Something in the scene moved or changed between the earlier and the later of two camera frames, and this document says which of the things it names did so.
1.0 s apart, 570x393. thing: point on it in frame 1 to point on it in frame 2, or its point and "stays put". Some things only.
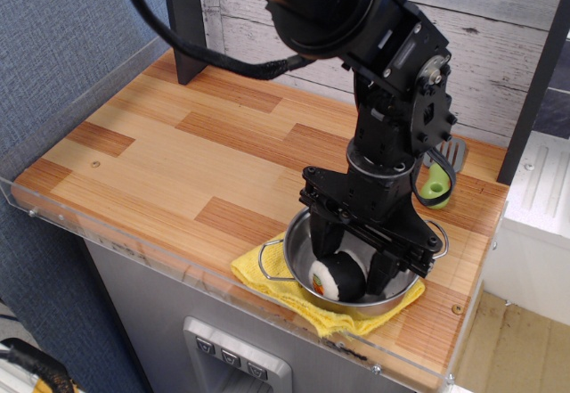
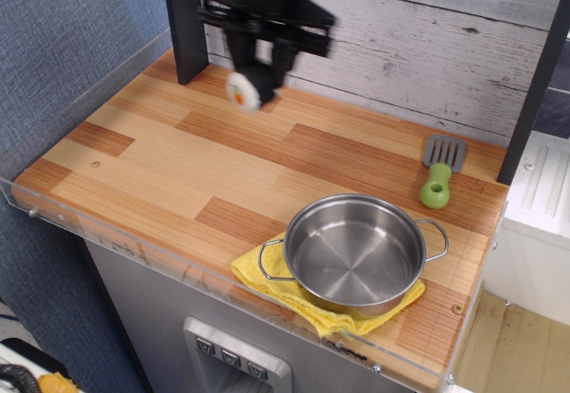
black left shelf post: x=185 y=14 stays put
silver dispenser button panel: x=218 y=347 stays put
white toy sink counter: x=529 y=261 stays put
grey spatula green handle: x=443 y=159 stays put
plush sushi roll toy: x=340 y=275 to x=251 y=86
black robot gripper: x=377 y=208 to x=266 y=17
